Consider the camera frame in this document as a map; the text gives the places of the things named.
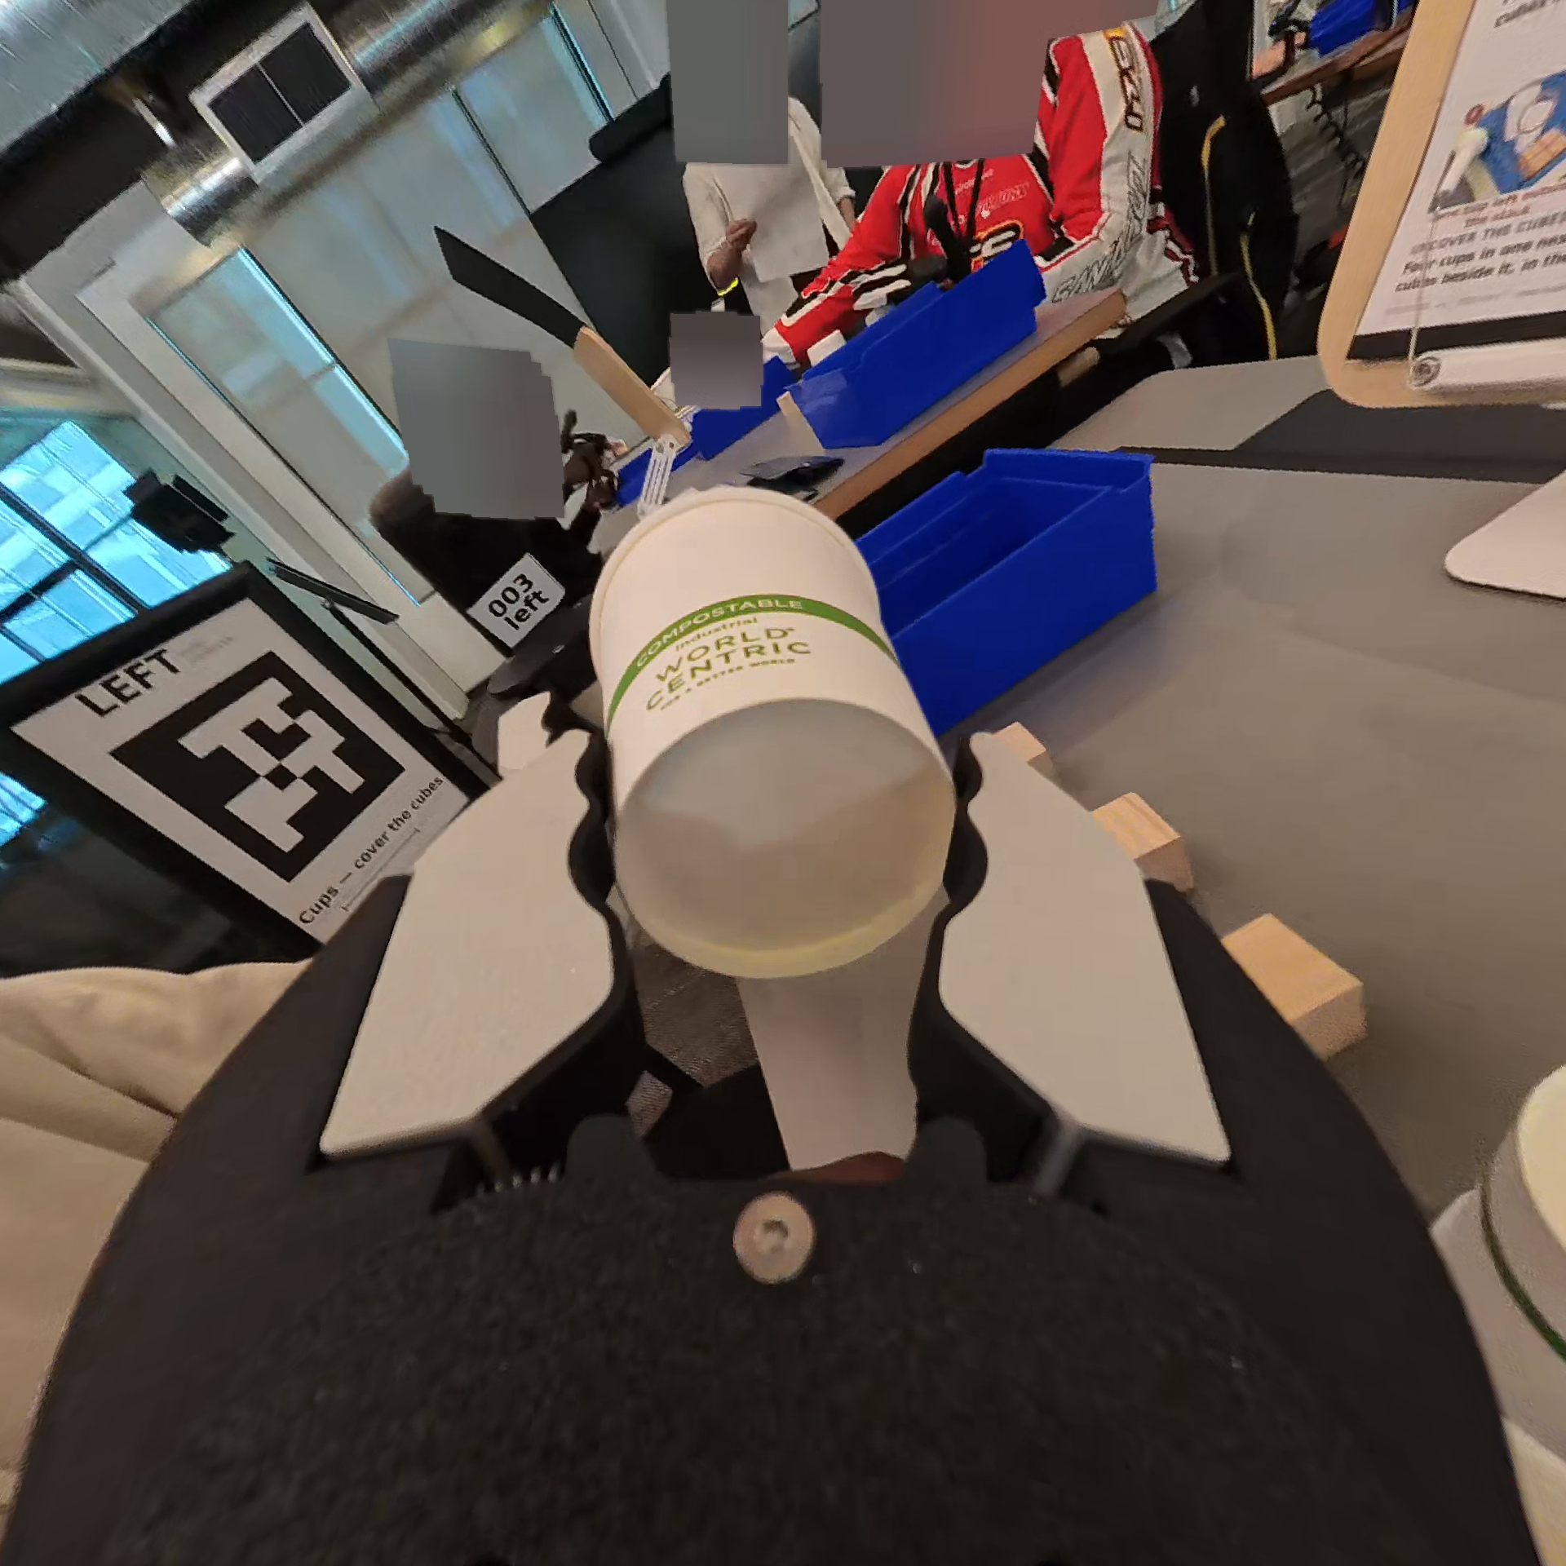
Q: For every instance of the ceiling air vent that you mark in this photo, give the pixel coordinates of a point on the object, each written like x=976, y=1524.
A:
x=282, y=90

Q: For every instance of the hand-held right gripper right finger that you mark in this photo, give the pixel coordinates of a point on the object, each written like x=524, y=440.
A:
x=1075, y=977

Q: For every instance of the far blue bins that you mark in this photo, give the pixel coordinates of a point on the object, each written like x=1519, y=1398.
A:
x=1065, y=320

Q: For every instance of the blue plastic bin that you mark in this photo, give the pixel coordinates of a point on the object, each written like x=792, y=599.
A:
x=1017, y=575
x=735, y=427
x=932, y=329

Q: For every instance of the person's cream sweatshirt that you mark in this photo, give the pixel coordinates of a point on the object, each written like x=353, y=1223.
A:
x=99, y=1076

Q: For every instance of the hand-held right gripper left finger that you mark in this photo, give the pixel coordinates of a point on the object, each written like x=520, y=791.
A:
x=490, y=955

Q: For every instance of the wooden cube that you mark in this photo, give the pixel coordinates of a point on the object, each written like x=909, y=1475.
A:
x=1297, y=984
x=1029, y=751
x=1150, y=837

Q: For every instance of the white paper cup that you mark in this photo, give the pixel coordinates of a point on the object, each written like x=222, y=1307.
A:
x=1536, y=1223
x=735, y=586

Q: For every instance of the wooden instruction sign stand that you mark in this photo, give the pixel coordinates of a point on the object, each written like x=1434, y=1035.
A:
x=1493, y=206

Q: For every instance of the black framed marker sign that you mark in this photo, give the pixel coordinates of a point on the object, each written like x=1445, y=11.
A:
x=257, y=757

